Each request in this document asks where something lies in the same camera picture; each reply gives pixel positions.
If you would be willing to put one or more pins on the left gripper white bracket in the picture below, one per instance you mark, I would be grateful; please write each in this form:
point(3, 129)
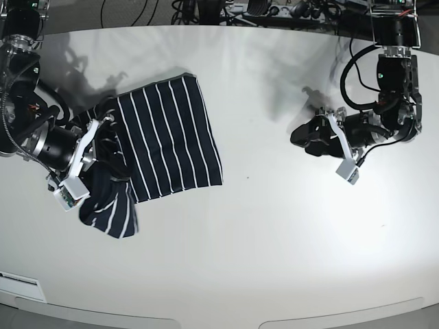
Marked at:
point(316, 135)

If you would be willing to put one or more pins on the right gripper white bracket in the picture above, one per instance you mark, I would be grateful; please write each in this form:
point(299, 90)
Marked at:
point(70, 154)

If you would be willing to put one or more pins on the navy white striped T-shirt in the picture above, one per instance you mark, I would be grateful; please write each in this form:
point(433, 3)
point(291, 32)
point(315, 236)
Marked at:
point(162, 139)

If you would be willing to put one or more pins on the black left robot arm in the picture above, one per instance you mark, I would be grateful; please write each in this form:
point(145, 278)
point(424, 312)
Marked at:
point(396, 116)

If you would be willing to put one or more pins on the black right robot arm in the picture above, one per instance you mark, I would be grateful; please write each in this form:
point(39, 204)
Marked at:
point(36, 121)

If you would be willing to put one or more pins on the white power strip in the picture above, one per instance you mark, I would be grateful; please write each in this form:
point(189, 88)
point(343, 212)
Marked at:
point(299, 10)

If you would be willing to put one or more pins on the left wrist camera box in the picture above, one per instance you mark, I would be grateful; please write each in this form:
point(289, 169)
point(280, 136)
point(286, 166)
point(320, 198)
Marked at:
point(349, 171)

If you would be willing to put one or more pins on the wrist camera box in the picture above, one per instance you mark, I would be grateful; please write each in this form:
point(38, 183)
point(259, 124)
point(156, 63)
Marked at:
point(349, 171)
point(70, 193)

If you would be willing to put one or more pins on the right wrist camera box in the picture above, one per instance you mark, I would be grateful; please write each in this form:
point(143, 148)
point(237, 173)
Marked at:
point(70, 193)

